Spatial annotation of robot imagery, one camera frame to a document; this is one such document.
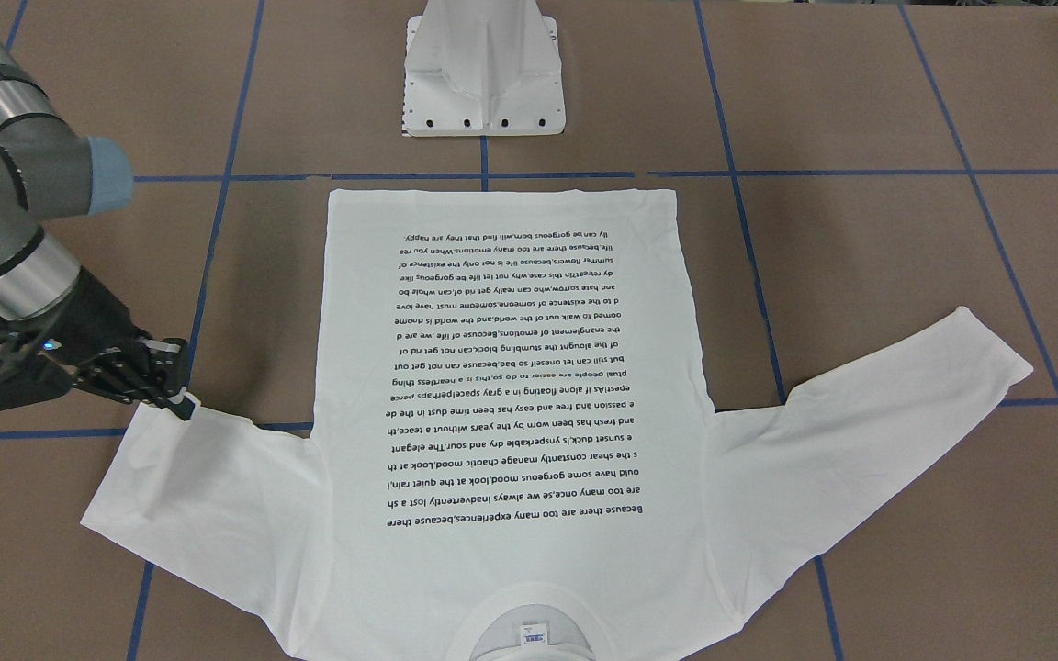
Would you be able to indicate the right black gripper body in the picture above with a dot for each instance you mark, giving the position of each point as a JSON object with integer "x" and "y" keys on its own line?
{"x": 95, "y": 315}

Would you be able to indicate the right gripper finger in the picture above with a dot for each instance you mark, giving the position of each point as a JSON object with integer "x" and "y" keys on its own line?
{"x": 165, "y": 395}
{"x": 162, "y": 361}

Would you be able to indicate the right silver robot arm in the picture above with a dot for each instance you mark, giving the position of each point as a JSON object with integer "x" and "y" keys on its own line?
{"x": 46, "y": 171}

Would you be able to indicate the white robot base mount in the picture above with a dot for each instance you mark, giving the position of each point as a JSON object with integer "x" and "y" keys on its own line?
{"x": 482, "y": 69}

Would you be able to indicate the white long-sleeve printed shirt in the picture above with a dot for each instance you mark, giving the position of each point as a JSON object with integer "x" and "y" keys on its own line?
{"x": 513, "y": 454}

